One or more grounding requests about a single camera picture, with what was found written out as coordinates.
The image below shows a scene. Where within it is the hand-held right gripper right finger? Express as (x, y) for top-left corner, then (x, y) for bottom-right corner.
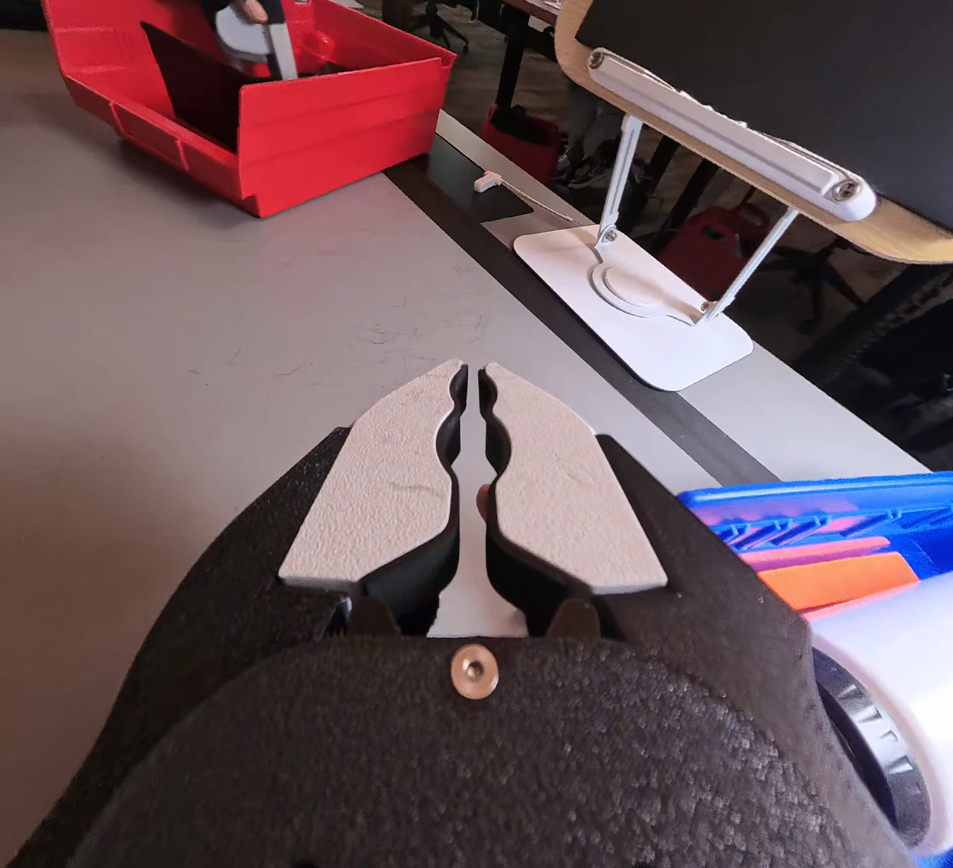
(476, 362), (670, 617)

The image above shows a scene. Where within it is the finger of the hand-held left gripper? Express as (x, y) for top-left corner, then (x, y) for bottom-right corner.
(261, 19), (300, 81)
(214, 4), (272, 65)

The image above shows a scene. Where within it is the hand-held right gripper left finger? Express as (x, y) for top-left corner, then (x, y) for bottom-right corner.
(277, 359), (470, 617)

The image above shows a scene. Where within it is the red plastic parts bin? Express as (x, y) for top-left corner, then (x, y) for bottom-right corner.
(39, 0), (457, 219)

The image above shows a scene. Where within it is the blue plastic parts bin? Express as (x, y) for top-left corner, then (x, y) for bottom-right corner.
(678, 472), (953, 868)

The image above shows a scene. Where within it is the red fabric bag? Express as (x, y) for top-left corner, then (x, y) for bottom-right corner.
(659, 205), (775, 303)
(480, 104), (563, 184)

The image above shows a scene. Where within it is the white roll with blue core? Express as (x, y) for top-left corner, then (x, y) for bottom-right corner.
(808, 581), (953, 854)

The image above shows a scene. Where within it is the black board with wooden rim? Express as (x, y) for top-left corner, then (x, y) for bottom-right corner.
(554, 0), (953, 266)

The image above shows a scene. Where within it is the white cable with plug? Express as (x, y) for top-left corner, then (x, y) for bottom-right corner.
(474, 170), (589, 228)

